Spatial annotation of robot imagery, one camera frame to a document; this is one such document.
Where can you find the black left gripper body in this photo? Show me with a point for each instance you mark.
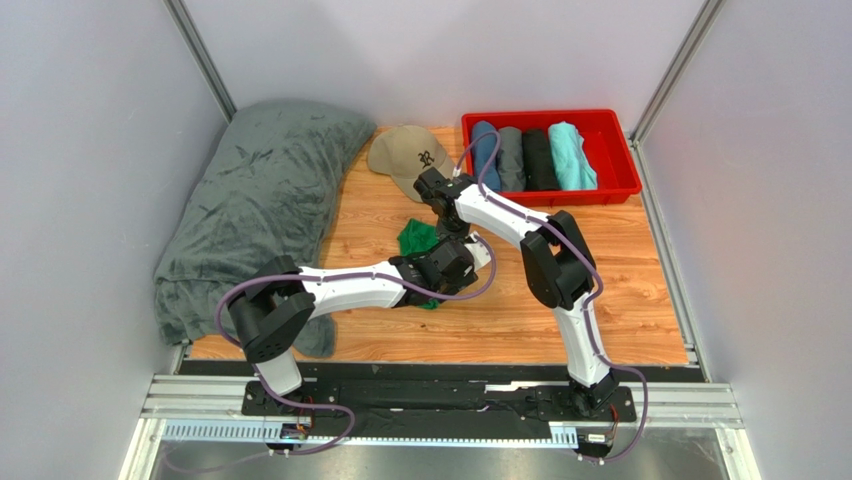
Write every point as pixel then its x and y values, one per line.
pixel 462 280

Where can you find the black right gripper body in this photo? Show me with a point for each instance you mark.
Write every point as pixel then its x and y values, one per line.
pixel 450 242

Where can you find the green t-shirt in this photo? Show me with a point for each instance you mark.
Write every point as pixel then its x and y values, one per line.
pixel 414 239

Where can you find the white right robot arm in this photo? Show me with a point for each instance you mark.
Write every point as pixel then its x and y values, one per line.
pixel 559 269

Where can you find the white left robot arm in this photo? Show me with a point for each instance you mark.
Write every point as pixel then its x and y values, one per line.
pixel 270 310

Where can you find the blue rolled t-shirt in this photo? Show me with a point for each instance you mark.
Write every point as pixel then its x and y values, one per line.
pixel 486 136

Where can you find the grey rolled t-shirt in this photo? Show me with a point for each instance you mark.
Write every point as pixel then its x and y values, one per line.
pixel 510 163

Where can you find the tan baseball cap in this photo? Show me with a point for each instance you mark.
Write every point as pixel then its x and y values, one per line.
pixel 404 152

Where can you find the black rolled t-shirt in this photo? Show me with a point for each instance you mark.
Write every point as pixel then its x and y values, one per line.
pixel 538 162

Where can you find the red plastic bin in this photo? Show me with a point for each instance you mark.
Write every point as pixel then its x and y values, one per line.
pixel 604 145

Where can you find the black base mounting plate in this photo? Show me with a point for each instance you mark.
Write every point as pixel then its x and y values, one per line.
pixel 444 401

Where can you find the turquoise rolled t-shirt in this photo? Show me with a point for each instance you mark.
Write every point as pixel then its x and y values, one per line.
pixel 571 165

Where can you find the grey plush pillow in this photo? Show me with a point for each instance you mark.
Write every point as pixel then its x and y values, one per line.
pixel 272 188

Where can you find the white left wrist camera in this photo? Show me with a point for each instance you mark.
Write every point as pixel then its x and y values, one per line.
pixel 479 250

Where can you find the aluminium frame rail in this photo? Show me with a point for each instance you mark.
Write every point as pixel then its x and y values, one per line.
pixel 212 420

